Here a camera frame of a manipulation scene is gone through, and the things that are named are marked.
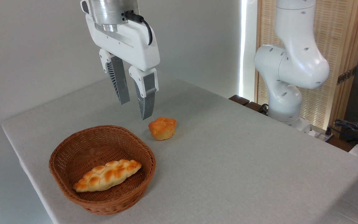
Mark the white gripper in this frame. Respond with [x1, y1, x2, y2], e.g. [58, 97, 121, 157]
[85, 14, 160, 120]

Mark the long braided bread loaf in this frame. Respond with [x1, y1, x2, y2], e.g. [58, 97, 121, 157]
[73, 159, 142, 193]

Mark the round orange bread bun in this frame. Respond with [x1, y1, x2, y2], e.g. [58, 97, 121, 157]
[148, 117, 177, 141]

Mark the brown wicker basket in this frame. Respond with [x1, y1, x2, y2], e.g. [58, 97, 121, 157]
[49, 125, 156, 215]

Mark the dark brown wooden block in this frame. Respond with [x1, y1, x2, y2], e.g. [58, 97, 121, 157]
[244, 101, 270, 116]
[228, 95, 250, 106]

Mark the dark metal screen hinge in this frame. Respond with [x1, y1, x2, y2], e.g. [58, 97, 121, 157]
[337, 67, 357, 85]

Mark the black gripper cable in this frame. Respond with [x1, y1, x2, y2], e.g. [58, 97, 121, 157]
[124, 11, 153, 46]

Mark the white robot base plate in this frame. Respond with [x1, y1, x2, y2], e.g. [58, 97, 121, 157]
[283, 117, 317, 137]

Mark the black cable bundle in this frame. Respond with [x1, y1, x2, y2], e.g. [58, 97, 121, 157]
[326, 119, 358, 147]

